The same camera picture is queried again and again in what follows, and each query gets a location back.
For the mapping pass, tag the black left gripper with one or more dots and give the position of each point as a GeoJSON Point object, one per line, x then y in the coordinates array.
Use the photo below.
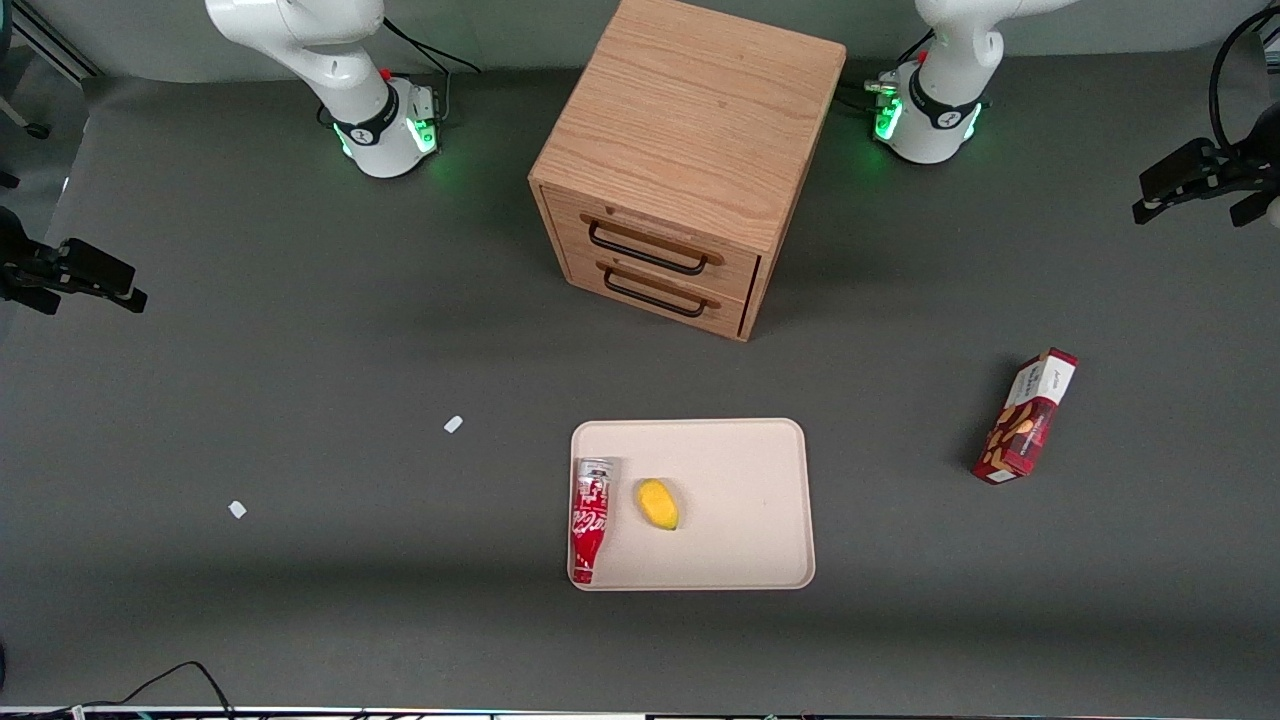
{"type": "Point", "coordinates": [1243, 166]}

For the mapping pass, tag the black caster wheel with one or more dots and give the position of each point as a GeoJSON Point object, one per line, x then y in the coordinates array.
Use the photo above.
{"type": "Point", "coordinates": [37, 130]}

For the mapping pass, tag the beige plastic tray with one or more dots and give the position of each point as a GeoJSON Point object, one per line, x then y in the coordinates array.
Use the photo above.
{"type": "Point", "coordinates": [740, 500]}

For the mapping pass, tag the grey metal frame rail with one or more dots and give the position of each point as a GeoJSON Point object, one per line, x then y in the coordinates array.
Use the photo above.
{"type": "Point", "coordinates": [55, 42]}

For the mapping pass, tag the wooden two-drawer cabinet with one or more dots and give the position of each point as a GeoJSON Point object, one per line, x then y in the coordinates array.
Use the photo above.
{"type": "Point", "coordinates": [690, 130]}

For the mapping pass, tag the dark grey table mat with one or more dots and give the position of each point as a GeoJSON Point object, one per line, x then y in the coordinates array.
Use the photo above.
{"type": "Point", "coordinates": [300, 400]}

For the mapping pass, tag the yellow toy mango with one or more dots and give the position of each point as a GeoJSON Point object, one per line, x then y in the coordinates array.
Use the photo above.
{"type": "Point", "coordinates": [658, 504]}

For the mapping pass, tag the wooden drawer front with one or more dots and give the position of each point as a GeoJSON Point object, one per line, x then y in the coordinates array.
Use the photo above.
{"type": "Point", "coordinates": [740, 265]}
{"type": "Point", "coordinates": [585, 275]}

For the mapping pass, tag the red cola can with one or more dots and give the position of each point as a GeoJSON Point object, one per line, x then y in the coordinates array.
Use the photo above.
{"type": "Point", "coordinates": [589, 520]}

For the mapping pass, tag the red tartan cookie box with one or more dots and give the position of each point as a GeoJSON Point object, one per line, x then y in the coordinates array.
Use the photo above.
{"type": "Point", "coordinates": [1025, 425]}

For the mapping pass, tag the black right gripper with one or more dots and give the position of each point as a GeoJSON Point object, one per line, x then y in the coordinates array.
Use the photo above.
{"type": "Point", "coordinates": [18, 262]}

